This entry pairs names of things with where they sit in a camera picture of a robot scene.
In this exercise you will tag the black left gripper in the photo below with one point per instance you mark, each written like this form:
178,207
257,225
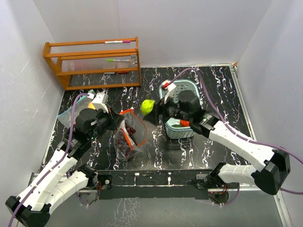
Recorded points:
114,119

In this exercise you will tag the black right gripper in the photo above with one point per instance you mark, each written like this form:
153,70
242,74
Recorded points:
158,109

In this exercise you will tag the blue zip top bag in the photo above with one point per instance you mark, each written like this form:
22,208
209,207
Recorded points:
83,103

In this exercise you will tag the orange pumpkin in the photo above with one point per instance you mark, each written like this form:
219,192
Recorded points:
184,123

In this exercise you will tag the orange zip plastic bag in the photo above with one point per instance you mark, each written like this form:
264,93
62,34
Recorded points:
141,130

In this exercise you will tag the purple grapes bunch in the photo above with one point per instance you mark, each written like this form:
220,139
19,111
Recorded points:
124,141

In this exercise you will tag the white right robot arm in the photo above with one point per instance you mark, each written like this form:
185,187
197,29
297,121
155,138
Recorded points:
268,168

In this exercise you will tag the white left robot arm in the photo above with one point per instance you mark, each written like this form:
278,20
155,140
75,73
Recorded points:
33,206

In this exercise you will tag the white plastic basket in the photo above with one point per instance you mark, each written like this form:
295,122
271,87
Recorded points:
184,132

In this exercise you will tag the green white marker pen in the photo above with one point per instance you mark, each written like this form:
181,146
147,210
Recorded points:
118,60

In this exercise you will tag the wooden shelf rack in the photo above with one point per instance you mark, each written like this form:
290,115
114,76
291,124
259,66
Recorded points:
69,59

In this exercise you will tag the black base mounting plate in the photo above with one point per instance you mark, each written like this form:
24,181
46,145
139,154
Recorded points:
116,184

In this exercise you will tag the pink white marker pen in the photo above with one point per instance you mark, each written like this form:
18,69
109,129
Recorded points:
117,42

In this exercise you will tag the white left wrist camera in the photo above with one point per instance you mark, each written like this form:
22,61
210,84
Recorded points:
99,102

